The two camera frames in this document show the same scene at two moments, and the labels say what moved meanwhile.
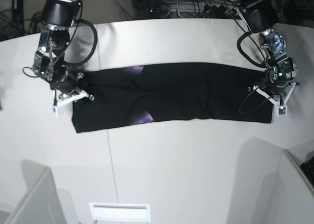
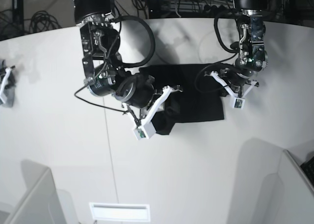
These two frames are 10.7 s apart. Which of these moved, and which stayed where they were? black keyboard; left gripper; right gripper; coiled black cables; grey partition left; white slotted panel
Moved: right gripper; left gripper
Stayed: white slotted panel; grey partition left; black keyboard; coiled black cables
